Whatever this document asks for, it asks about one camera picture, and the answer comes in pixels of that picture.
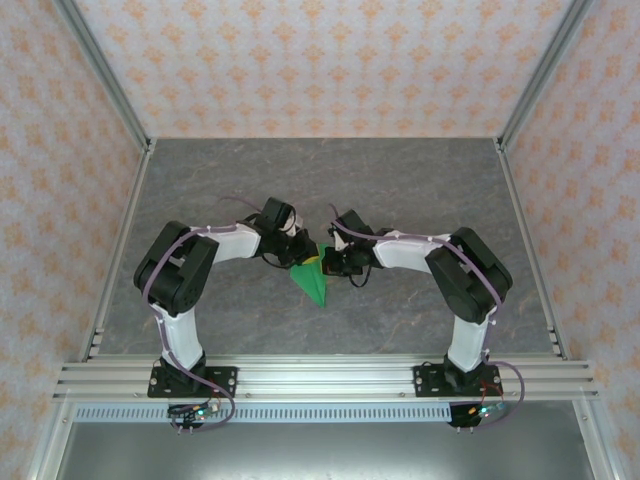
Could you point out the wide aluminium base rail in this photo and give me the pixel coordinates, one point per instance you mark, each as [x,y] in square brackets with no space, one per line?
[325,380]

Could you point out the grey metal shelf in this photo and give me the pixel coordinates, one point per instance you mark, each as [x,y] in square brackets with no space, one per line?
[325,452]

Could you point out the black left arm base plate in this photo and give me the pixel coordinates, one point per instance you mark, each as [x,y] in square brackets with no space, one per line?
[222,382]

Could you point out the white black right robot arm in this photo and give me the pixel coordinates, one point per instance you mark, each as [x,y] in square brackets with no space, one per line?
[470,335]

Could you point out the aluminium frame post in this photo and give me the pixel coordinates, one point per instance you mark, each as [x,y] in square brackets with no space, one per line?
[105,75]
[542,75]

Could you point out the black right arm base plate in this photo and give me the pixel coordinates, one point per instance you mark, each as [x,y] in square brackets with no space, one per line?
[427,382]

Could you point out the aluminium table edge rail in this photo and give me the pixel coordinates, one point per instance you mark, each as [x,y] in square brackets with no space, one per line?
[120,250]
[532,250]

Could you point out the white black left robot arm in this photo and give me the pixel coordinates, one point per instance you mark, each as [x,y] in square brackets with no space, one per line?
[182,330]

